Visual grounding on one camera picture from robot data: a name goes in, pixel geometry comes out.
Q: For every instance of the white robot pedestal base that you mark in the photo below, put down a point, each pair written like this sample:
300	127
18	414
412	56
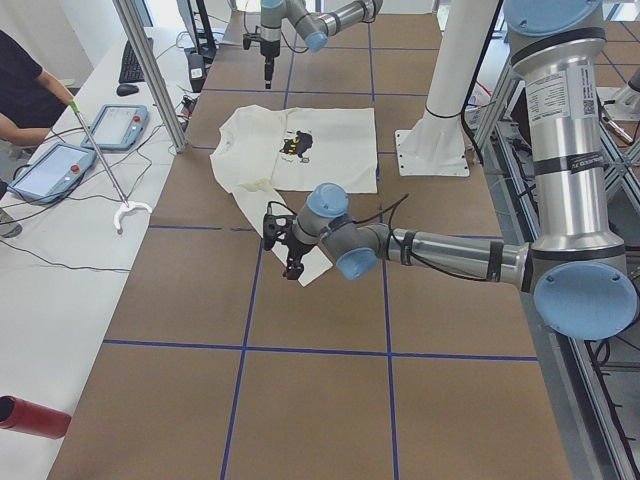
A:
435	145

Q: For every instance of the near teach pendant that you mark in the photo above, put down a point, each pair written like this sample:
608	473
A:
54	174

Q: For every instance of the white reacher grabber stick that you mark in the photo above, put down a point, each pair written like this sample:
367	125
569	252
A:
126	205

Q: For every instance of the seated person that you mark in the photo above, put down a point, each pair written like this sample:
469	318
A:
32	99

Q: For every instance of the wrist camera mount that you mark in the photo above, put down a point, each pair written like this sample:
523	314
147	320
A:
277	228
249	39

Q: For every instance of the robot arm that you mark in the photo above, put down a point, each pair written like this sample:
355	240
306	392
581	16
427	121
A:
575	269
314	28

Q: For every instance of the far teach pendant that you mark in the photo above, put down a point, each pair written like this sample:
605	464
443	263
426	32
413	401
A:
118	127

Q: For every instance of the aluminium frame post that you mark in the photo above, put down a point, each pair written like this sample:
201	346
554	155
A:
132	25

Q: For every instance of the black computer mouse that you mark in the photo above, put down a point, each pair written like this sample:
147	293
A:
126	89

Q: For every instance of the cream long-sleeve cat shirt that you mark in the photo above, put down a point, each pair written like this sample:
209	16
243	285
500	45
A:
262	152

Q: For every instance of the red cylinder bottle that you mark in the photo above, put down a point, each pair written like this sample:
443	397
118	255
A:
23	416

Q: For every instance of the teach pendant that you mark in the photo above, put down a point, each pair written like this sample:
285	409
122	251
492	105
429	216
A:
118	127
54	174

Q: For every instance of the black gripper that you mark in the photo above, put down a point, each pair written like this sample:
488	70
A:
269	51
299	247

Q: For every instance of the black keyboard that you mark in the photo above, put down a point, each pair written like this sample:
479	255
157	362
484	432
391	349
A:
131	70

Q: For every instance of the black power adapter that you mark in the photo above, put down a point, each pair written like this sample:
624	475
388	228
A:
196	71

